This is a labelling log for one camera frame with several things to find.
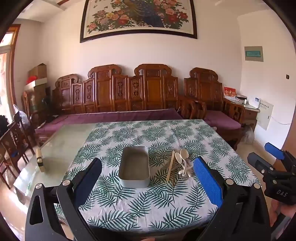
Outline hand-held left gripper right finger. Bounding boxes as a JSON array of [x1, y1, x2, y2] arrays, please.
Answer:
[[193, 157, 271, 241]]

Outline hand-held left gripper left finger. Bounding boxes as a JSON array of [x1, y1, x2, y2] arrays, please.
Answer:
[[25, 158, 102, 241]]

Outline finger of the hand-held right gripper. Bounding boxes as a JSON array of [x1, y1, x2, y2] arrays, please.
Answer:
[[247, 152, 274, 175], [264, 142, 287, 161]]

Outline large beige spoon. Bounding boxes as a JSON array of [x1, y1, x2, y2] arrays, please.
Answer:
[[180, 149, 191, 178]]

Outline rectangular metal tray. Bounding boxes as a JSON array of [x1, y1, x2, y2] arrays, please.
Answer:
[[118, 146, 150, 189]]

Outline person's right hand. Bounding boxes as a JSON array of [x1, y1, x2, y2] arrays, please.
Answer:
[[269, 199, 296, 230]]

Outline grey plastic bag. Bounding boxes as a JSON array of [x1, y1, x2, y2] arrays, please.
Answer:
[[242, 125, 255, 144]]

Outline wooden side table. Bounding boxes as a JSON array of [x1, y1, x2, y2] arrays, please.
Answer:
[[223, 97, 261, 133]]

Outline green leaf print tablecloth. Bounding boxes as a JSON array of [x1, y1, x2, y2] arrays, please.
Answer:
[[54, 119, 262, 235]]

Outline white desk phone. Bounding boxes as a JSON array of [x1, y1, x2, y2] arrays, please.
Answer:
[[246, 97, 261, 109]]

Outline wooden block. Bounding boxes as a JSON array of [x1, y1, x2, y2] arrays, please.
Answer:
[[35, 148, 46, 172]]

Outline purple armchair cushion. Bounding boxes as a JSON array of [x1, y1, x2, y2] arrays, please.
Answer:
[[203, 110, 242, 130]]

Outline red box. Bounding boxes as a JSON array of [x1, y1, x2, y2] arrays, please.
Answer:
[[223, 86, 236, 100]]

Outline wooden dining chair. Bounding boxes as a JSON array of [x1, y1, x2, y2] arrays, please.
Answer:
[[0, 125, 28, 189], [13, 111, 44, 150]]

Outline carved wooden armchair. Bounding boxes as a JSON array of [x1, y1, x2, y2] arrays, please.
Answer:
[[180, 67, 246, 151]]

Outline white plastic bag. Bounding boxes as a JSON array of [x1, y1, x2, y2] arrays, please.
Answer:
[[13, 104, 29, 128]]

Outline carved wooden sofa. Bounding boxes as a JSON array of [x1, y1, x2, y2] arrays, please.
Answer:
[[35, 64, 185, 145]]

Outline long white box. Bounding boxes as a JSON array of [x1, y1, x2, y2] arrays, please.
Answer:
[[24, 77, 48, 90]]

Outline cardboard box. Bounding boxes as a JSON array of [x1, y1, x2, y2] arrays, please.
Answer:
[[28, 63, 48, 80]]

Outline framed peacock flower painting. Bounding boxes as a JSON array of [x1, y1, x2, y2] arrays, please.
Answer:
[[80, 0, 198, 43]]

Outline white wall distribution box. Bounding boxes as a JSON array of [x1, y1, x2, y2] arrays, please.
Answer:
[[255, 99, 274, 131]]

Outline grey green wall panel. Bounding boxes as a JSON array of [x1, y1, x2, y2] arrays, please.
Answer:
[[244, 46, 264, 62]]

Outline wooden door frame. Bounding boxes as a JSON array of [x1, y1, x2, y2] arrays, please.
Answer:
[[0, 24, 22, 117]]

